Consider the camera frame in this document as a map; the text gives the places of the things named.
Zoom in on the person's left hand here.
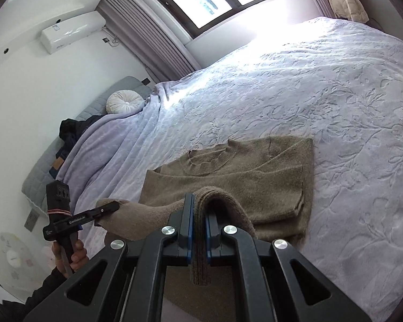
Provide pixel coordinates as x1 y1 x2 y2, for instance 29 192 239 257
50 240 89 278

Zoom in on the person's left forearm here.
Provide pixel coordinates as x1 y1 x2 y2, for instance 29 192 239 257
0 265 71 322

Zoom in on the pleated curtain beside headboard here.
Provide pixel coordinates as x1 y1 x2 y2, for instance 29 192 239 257
97 0 202 74

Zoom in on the white round fan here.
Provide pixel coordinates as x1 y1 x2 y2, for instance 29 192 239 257
0 231 42 291

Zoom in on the lavender embossed blanket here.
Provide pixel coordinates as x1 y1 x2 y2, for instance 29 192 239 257
55 16 403 322

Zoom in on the grey quilted headboard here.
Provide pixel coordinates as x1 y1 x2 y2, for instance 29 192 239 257
22 75 152 208

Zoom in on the white air conditioner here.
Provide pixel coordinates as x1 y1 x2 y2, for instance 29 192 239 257
40 11 107 54

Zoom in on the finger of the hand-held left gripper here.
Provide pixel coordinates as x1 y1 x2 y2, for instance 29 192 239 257
93 199 121 220

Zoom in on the pile of dark clothes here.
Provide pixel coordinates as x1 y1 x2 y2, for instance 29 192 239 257
55 116 103 178

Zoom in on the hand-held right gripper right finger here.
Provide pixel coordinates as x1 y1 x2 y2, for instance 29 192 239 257
205 213 373 322

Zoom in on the round cream pillow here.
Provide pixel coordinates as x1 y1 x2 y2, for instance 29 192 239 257
106 89 145 115

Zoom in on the brown knit sweater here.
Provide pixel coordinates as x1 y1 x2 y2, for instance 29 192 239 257
96 136 314 314

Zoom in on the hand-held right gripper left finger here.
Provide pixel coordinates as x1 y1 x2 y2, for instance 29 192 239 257
22 193 195 322

